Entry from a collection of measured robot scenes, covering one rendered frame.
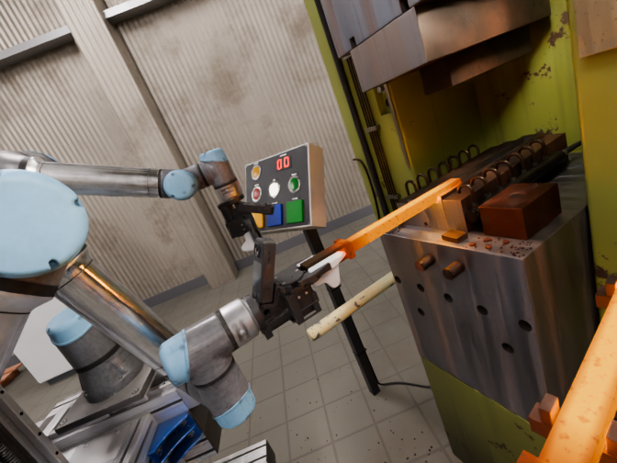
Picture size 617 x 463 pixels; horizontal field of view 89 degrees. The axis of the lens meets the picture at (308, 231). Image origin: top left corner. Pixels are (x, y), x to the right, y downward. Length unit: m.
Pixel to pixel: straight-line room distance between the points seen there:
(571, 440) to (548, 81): 0.92
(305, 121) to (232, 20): 1.20
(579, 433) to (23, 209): 0.56
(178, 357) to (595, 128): 0.78
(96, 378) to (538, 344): 1.00
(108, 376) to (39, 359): 2.84
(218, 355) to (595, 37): 0.75
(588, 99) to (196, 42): 3.49
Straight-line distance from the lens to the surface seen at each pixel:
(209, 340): 0.54
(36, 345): 3.78
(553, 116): 1.14
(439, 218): 0.79
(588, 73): 0.72
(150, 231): 3.99
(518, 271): 0.66
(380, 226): 0.66
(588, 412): 0.39
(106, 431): 1.12
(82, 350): 1.00
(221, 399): 0.60
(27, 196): 0.44
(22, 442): 0.96
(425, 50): 0.69
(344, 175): 3.79
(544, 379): 0.82
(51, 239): 0.44
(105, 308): 0.61
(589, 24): 0.69
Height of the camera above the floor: 1.25
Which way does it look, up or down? 17 degrees down
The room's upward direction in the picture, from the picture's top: 22 degrees counter-clockwise
